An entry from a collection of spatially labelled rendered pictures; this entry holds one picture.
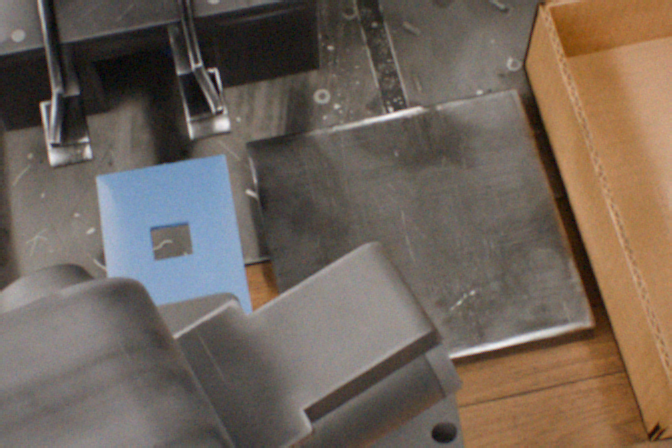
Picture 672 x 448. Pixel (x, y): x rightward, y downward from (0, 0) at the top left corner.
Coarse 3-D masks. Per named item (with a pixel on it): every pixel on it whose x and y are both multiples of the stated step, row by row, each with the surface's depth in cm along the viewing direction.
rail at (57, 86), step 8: (40, 0) 73; (48, 0) 73; (40, 8) 73; (48, 8) 73; (40, 16) 72; (48, 16) 72; (48, 24) 72; (48, 32) 72; (48, 40) 72; (48, 48) 71; (56, 48) 72; (48, 56) 71; (56, 56) 71; (48, 64) 71; (56, 64) 71; (56, 72) 71; (56, 80) 71; (56, 88) 70; (64, 96) 71
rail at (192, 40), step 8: (184, 0) 73; (184, 8) 72; (184, 16) 72; (192, 16) 72; (184, 24) 72; (192, 24) 72; (192, 32) 72; (192, 40) 72; (192, 48) 71; (192, 56) 71; (200, 56) 71; (192, 64) 71; (200, 64) 71
